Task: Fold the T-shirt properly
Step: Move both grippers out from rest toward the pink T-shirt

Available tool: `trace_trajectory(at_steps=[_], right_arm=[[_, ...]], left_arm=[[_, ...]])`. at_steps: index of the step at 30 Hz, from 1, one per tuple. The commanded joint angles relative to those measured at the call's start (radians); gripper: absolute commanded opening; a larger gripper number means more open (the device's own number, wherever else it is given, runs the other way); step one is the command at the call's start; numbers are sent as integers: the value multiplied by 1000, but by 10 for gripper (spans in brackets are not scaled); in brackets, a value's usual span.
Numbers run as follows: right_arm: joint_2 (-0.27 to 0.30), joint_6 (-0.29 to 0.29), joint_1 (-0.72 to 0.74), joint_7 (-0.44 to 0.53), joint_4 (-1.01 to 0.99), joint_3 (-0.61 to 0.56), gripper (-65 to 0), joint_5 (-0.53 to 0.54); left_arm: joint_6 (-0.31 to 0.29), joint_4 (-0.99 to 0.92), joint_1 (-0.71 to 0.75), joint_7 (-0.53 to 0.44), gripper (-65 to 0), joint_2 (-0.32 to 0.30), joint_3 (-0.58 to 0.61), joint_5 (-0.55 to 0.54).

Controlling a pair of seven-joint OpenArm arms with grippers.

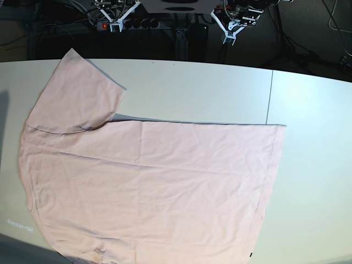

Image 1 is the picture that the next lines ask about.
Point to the pink T-shirt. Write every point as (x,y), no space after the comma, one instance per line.
(133,191)

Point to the black power adapter box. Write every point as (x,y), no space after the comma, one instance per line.
(197,42)

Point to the white power strip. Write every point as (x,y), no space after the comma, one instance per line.
(131,24)

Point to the white table sticker label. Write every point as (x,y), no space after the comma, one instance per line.
(19,225)

